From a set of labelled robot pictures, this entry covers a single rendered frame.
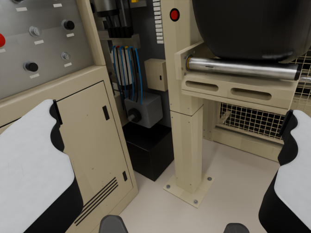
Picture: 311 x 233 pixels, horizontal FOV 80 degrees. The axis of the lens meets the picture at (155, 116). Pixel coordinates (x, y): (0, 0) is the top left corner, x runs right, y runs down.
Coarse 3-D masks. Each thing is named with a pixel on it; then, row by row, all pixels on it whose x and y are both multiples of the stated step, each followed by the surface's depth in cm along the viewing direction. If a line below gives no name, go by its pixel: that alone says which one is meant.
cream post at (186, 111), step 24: (168, 0) 70; (168, 24) 75; (192, 24) 71; (168, 48) 80; (168, 72) 86; (192, 96) 86; (192, 120) 93; (192, 144) 101; (192, 168) 110; (192, 192) 122
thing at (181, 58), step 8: (192, 48) 71; (200, 48) 76; (208, 48) 81; (176, 56) 66; (184, 56) 67; (192, 56) 71; (200, 56) 77; (208, 56) 84; (176, 64) 68; (184, 64) 69; (176, 72) 70; (184, 72) 70
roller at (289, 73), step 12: (192, 60) 68; (204, 60) 66; (216, 60) 63; (228, 60) 61; (240, 60) 60; (228, 72) 62; (240, 72) 59; (252, 72) 57; (264, 72) 55; (276, 72) 53; (288, 72) 51; (300, 72) 50
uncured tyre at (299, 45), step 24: (192, 0) 51; (216, 0) 44; (240, 0) 41; (264, 0) 39; (288, 0) 37; (216, 24) 48; (240, 24) 45; (264, 24) 42; (288, 24) 40; (216, 48) 56; (240, 48) 52; (264, 48) 48; (288, 48) 46
